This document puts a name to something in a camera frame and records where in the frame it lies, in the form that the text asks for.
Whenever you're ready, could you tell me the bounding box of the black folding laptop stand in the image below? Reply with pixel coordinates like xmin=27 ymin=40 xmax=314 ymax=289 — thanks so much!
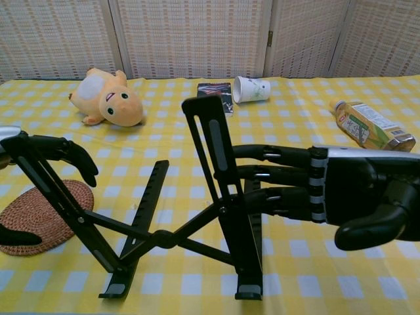
xmin=0 ymin=96 xmax=264 ymax=301

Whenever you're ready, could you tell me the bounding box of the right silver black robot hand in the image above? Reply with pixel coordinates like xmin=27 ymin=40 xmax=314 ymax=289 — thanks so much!
xmin=229 ymin=143 xmax=420 ymax=252

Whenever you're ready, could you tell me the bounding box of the orange plush animal toy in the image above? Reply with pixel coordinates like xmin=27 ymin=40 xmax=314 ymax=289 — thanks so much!
xmin=68 ymin=67 xmax=144 ymax=127

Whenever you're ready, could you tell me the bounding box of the round brown woven coaster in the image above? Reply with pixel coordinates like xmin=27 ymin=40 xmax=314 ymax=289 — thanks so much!
xmin=0 ymin=178 xmax=95 ymax=257

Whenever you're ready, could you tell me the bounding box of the yellow white checkered tablecloth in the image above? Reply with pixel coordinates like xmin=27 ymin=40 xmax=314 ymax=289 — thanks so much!
xmin=0 ymin=75 xmax=420 ymax=315

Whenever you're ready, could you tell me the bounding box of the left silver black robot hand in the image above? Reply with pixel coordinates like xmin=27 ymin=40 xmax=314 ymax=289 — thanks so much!
xmin=0 ymin=126 xmax=99 ymax=247

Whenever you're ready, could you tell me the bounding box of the plastic tea bottle yellow label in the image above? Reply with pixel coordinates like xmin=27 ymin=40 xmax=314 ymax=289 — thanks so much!
xmin=329 ymin=100 xmax=417 ymax=154

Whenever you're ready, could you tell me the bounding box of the white paper cup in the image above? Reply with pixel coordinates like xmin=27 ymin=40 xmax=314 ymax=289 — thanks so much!
xmin=232 ymin=75 xmax=272 ymax=105

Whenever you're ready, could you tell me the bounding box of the woven bamboo screen panel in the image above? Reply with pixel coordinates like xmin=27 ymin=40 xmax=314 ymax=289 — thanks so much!
xmin=108 ymin=0 xmax=273 ymax=79
xmin=0 ymin=0 xmax=124 ymax=83
xmin=264 ymin=0 xmax=352 ymax=79
xmin=329 ymin=0 xmax=420 ymax=79

